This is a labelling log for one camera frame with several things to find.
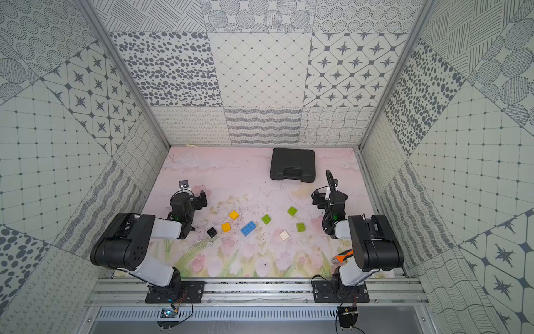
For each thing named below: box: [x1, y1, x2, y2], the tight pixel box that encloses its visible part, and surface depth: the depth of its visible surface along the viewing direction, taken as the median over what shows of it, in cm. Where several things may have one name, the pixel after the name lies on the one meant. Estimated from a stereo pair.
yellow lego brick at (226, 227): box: [221, 222, 232, 233], surface depth 92 cm
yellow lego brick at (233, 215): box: [228, 210, 240, 221], surface depth 95 cm
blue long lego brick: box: [240, 220, 257, 237], surface depth 90 cm
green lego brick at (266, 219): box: [261, 214, 272, 225], surface depth 94 cm
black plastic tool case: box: [269, 146, 316, 184], surface depth 113 cm
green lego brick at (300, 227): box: [296, 222, 306, 234], surface depth 92 cm
